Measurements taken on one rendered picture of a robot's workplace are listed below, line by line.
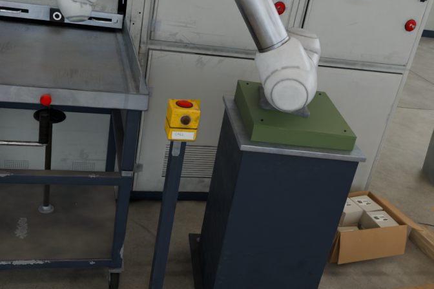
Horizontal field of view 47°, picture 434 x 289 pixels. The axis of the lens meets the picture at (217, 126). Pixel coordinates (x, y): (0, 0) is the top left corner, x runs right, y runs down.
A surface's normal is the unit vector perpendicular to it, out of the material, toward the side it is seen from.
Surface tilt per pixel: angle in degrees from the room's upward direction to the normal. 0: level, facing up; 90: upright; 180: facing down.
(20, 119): 90
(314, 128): 4
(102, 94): 90
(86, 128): 90
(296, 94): 98
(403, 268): 0
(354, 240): 69
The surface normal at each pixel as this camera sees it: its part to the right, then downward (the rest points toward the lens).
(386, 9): 0.23, 0.44
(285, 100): -0.12, 0.50
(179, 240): 0.17, -0.90
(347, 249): 0.40, 0.16
